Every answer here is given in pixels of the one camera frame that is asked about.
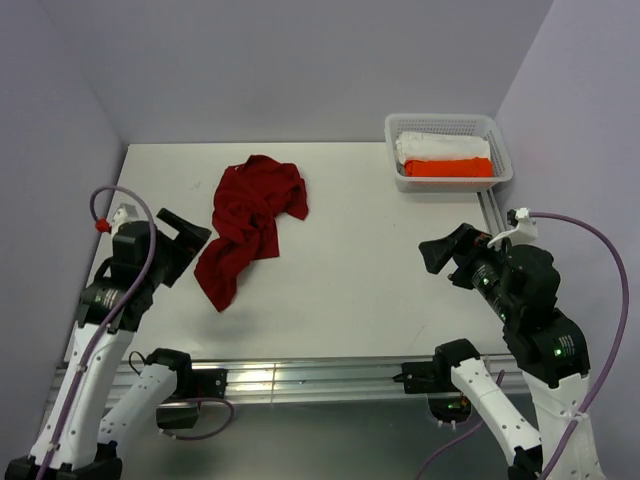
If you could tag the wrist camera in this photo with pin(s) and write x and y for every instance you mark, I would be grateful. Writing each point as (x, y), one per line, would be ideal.
(523, 230)
(124, 214)

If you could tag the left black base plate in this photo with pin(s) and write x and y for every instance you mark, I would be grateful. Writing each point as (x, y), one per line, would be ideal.
(210, 382)

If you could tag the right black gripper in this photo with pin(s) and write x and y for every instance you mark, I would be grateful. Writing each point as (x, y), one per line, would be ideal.
(436, 251)

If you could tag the aluminium rail frame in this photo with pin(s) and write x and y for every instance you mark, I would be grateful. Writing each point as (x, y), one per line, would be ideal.
(347, 302)

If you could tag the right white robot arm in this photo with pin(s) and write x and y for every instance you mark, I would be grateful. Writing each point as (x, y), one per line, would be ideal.
(519, 283)

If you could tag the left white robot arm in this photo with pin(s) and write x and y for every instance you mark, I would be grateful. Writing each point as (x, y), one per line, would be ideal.
(82, 439)

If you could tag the dark red t-shirt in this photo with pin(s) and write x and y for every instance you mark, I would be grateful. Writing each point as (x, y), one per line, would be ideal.
(247, 201)

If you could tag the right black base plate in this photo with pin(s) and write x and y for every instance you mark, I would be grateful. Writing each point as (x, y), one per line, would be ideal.
(420, 375)

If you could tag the white plastic basket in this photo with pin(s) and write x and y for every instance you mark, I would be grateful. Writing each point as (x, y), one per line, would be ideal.
(448, 124)

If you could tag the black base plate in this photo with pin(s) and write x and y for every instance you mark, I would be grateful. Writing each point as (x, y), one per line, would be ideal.
(210, 382)
(420, 375)

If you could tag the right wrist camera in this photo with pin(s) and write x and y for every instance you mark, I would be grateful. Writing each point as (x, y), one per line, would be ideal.
(523, 230)

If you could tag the rolled white t-shirt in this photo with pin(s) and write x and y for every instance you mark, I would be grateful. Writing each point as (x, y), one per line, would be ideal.
(427, 146)

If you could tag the rolled orange t-shirt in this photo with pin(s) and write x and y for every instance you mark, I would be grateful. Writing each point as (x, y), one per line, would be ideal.
(477, 167)

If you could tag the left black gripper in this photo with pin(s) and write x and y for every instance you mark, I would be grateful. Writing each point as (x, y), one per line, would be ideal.
(192, 234)

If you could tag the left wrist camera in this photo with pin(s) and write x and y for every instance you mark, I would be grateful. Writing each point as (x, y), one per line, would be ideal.
(124, 214)

